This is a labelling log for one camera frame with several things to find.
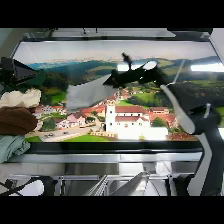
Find pale green garment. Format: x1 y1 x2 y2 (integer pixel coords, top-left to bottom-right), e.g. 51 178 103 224
0 134 32 164

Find black garment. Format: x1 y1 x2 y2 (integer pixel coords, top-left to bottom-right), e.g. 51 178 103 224
0 56 48 90

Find cream garment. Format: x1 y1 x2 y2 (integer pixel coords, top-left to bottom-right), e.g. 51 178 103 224
0 87 43 109

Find silver frame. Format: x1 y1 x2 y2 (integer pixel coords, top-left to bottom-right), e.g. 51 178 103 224
0 145 224 197

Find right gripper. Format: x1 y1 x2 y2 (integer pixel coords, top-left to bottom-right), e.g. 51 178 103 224
102 67 148 89

